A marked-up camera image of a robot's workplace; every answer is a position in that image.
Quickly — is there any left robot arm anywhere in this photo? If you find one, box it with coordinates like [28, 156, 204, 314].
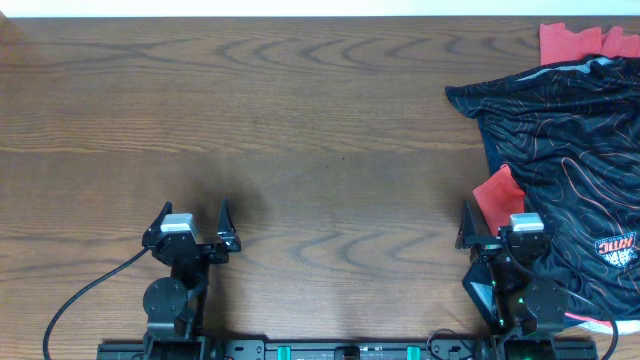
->
[142, 201, 241, 359]

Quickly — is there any red t-shirt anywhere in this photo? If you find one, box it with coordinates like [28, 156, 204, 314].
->
[471, 22, 640, 329]

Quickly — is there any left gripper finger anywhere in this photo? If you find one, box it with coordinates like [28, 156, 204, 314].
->
[217, 198, 237, 243]
[148, 201, 173, 232]

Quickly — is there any black orange patterned jersey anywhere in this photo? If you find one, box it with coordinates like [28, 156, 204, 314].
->
[444, 55, 640, 322]

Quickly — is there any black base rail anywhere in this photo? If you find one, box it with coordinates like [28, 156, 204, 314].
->
[96, 337, 598, 360]

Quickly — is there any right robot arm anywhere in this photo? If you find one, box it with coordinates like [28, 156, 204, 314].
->
[455, 201, 568, 359]

